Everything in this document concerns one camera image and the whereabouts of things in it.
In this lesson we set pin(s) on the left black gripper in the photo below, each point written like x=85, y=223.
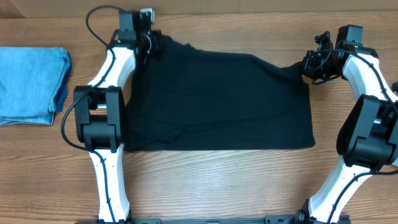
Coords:
x=155, y=42

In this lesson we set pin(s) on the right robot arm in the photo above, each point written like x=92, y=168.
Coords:
x=367, y=141

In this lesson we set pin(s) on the dark navy garment pile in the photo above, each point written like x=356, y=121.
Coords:
x=395, y=87

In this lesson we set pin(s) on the folded light blue jeans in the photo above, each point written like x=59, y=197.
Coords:
x=33, y=84

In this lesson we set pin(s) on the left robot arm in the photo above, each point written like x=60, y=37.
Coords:
x=100, y=111

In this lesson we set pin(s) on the black garment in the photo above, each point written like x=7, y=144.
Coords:
x=189, y=99

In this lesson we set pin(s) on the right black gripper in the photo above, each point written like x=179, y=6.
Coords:
x=311, y=62

